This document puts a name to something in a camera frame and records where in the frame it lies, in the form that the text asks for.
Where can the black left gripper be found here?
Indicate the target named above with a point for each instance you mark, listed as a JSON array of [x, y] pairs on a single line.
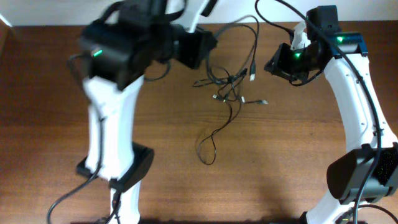
[[197, 47]]

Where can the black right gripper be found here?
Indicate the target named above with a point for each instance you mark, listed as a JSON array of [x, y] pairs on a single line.
[[278, 63]]

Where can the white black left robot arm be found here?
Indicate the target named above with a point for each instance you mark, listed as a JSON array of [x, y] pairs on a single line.
[[116, 49]]

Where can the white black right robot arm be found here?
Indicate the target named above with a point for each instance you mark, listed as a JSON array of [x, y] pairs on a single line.
[[368, 171]]

